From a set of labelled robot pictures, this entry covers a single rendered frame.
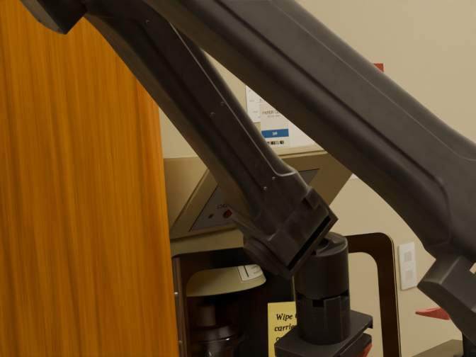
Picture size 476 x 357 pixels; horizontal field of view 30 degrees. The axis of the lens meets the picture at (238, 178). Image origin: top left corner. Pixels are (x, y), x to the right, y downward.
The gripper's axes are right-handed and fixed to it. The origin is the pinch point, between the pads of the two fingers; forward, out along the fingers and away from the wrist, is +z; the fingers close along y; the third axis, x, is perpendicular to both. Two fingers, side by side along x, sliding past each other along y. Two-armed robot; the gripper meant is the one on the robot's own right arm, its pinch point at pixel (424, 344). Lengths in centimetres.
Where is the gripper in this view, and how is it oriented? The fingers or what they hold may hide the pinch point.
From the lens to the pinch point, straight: 136.9
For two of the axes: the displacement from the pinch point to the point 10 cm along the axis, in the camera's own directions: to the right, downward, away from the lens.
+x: -6.9, 1.1, -7.2
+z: -7.2, 0.2, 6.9
